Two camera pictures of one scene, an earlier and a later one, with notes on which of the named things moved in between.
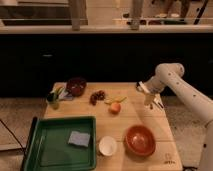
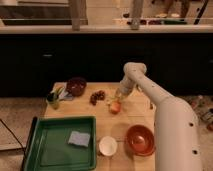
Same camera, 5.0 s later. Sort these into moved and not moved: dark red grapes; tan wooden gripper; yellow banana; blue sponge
Moved: tan wooden gripper
Not moved: dark red grapes; blue sponge; yellow banana
